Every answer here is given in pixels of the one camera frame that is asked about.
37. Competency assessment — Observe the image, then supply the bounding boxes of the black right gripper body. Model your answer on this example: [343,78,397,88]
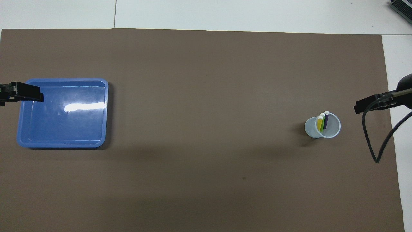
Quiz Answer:
[396,73,412,110]

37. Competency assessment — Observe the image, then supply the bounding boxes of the blue plastic tray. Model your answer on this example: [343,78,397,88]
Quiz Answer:
[16,78,109,148]

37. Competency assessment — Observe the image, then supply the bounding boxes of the translucent plastic cup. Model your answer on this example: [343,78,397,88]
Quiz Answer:
[305,112,341,139]

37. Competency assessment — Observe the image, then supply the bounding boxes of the grey ribbed device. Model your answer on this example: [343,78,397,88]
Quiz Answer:
[389,0,412,20]

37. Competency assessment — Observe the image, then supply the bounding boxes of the brown table mat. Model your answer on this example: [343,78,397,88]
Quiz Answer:
[0,28,405,232]

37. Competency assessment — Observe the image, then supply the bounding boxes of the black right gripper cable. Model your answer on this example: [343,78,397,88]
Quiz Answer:
[362,89,412,163]

